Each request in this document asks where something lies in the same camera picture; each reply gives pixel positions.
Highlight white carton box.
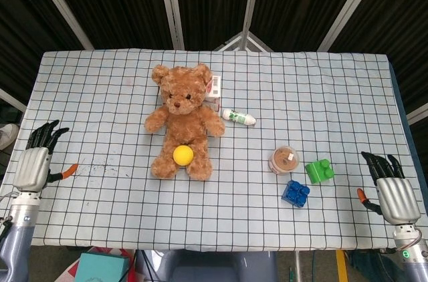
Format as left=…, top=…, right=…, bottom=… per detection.
left=203, top=74, right=223, bottom=112

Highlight blue checkered tablecloth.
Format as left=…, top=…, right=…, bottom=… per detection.
left=0, top=48, right=428, bottom=252

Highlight white shoe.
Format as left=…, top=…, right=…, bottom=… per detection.
left=0, top=124, right=20, bottom=150

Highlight yellow ball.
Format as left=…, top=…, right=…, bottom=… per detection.
left=173, top=144, right=195, bottom=166

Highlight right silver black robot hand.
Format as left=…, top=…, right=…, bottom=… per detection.
left=356, top=150, right=422, bottom=226

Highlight white green plastic bottle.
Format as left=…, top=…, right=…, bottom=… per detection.
left=222, top=108, right=258, bottom=126

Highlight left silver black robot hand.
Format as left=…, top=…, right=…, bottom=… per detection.
left=13, top=119, right=80, bottom=192

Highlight blue building block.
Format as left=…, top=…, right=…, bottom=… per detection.
left=280, top=180, right=311, bottom=209

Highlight green building block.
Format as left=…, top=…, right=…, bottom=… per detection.
left=304, top=158, right=335, bottom=185

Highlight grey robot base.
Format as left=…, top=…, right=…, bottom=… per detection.
left=135, top=249, right=278, bottom=282

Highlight white triangular post foot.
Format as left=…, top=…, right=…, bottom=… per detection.
left=213, top=31, right=274, bottom=53

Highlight clear jar brown contents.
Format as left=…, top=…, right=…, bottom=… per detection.
left=267, top=144, right=300, bottom=175

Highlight brown teddy bear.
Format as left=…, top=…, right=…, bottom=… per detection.
left=144, top=63, right=227, bottom=182

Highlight yellow floor strip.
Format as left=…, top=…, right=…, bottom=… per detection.
left=335, top=250, right=349, bottom=282

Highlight teal box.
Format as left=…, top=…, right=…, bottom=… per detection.
left=74, top=251, right=130, bottom=282

